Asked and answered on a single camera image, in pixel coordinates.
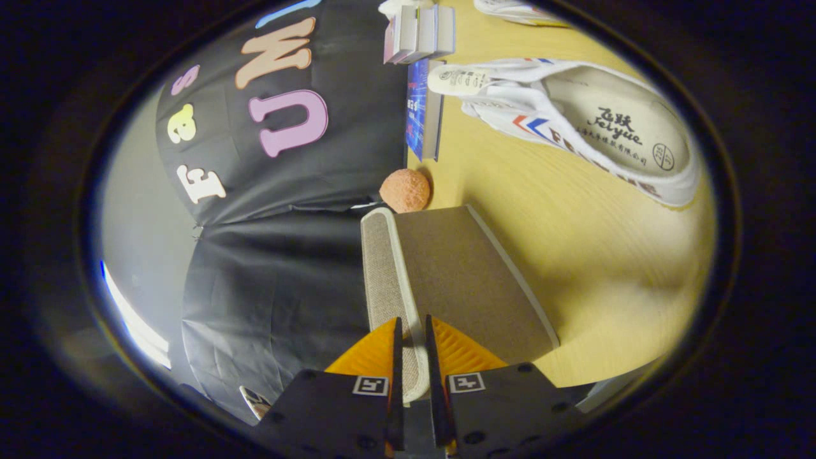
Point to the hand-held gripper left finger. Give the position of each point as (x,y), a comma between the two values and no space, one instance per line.
(398,382)

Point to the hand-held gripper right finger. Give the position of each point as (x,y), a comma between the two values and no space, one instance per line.
(433,382)

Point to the beige storage box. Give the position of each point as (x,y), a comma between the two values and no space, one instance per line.
(459,274)

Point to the white canvas shoe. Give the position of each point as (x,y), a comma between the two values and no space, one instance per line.
(516,9)
(612,121)

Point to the black backdrop cloth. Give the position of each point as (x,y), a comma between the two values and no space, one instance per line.
(268,287)

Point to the orange sponge ball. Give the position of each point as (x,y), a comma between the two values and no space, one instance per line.
(405,191)

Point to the pink cover book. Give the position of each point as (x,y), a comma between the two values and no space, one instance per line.
(401,35)

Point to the white cover book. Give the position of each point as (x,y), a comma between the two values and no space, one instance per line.
(427,32)

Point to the pale blue cover book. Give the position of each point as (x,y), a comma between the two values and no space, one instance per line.
(446,29)

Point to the white plush ball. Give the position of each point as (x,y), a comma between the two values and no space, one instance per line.
(401,6)

